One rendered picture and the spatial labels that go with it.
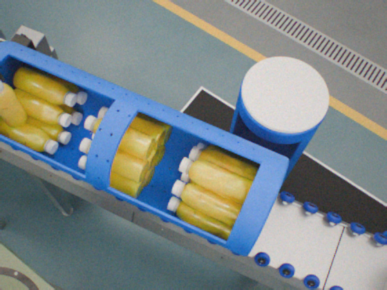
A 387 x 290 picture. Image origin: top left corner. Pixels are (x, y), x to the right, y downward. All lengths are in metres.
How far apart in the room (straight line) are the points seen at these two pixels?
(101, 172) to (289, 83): 0.66
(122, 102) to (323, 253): 0.73
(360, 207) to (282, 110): 1.06
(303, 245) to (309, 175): 0.98
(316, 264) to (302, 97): 0.51
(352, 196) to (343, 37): 1.12
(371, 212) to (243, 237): 1.33
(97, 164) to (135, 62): 1.63
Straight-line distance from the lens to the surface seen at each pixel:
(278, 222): 1.39
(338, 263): 1.41
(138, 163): 1.20
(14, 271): 1.25
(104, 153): 1.14
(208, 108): 2.40
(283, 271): 1.32
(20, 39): 1.66
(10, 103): 1.28
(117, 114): 1.15
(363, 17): 3.20
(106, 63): 2.75
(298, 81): 1.48
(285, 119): 1.40
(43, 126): 1.41
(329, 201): 2.31
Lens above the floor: 2.24
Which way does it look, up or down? 66 degrees down
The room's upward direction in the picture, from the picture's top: 3 degrees clockwise
